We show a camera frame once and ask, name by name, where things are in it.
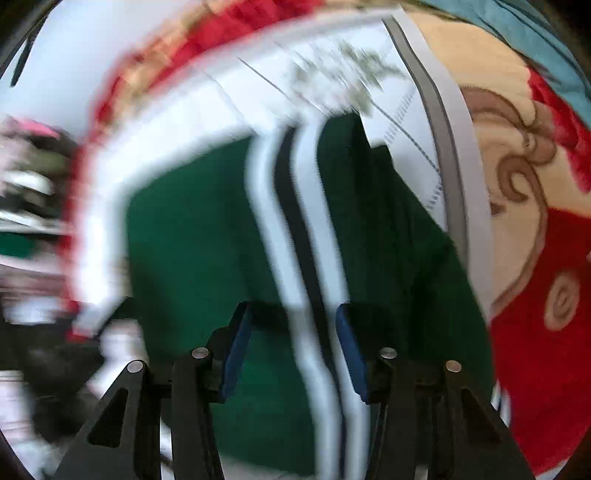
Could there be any green red varsity jacket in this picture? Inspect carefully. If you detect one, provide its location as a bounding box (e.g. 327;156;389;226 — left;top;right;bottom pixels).
125;114;494;479

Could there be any red floral blanket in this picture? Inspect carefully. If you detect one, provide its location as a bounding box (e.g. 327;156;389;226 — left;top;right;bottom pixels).
62;1;590;476

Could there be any cluttered clothes rack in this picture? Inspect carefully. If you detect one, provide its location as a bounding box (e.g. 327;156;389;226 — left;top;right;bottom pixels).
1;117;133;444

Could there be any white diamond pattern mat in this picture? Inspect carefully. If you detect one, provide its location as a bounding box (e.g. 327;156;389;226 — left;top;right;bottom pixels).
69;7;493;335

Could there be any light blue puffer jacket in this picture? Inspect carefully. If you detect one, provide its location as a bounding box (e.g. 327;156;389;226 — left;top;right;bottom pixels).
428;0;590;124

